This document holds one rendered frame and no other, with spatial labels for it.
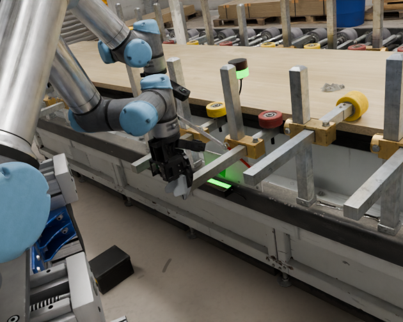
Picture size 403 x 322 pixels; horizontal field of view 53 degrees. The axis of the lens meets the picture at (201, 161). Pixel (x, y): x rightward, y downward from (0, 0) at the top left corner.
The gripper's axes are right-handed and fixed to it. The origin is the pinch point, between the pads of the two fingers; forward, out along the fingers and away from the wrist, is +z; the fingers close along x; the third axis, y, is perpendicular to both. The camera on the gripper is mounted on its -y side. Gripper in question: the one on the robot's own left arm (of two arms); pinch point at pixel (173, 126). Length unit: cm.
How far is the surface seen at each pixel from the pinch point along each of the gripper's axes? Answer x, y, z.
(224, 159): 10.1, -22.1, 5.6
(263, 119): -10.1, -28.8, 1.3
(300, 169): 7.0, -44.3, 9.3
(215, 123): -18.7, -6.5, 7.0
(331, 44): -113, -33, 3
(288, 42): -123, -9, 3
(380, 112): -17, -64, 1
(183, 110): -10.0, 0.7, -2.0
